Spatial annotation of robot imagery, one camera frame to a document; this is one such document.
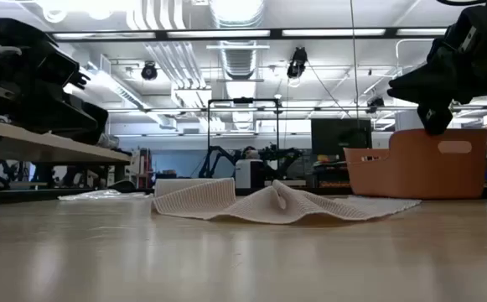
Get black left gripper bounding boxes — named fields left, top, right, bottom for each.
left=0, top=17, right=109, bottom=146

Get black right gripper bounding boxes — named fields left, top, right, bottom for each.
left=387, top=0, right=487, bottom=136

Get clear plastic wrapper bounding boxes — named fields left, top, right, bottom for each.
left=57, top=188, right=155, bottom=201

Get white elastic bandage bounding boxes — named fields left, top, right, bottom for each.
left=151, top=177, right=422, bottom=226

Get wooden side table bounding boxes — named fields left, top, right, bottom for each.
left=0, top=119, right=133, bottom=190

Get grey cloth bundle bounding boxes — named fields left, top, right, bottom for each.
left=96, top=133, right=121, bottom=148

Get orange plastic basket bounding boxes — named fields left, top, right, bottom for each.
left=343, top=128, right=487, bottom=200

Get red white shelf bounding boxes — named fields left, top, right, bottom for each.
left=132, top=146, right=154, bottom=189

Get black monitor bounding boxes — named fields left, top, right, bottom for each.
left=310, top=117, right=373, bottom=157

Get dark shelf colourful items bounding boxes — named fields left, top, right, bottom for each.
left=312, top=154, right=351, bottom=188

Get person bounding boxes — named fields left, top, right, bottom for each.
left=242, top=145, right=262, bottom=160

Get white box appliance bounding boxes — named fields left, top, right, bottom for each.
left=234, top=158, right=265, bottom=189

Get black ceiling camera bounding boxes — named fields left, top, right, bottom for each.
left=287, top=45, right=309, bottom=80
left=141, top=60, right=159, bottom=81
left=366, top=95, right=386, bottom=114

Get thin hanging cable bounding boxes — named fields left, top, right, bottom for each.
left=349, top=0, right=360, bottom=127

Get black table frame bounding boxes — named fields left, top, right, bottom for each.
left=0, top=186, right=487, bottom=205

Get black overhead frame bar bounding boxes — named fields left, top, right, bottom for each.
left=45, top=26, right=449, bottom=42

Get silver ventilation duct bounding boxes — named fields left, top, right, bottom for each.
left=209, top=0, right=269, bottom=81

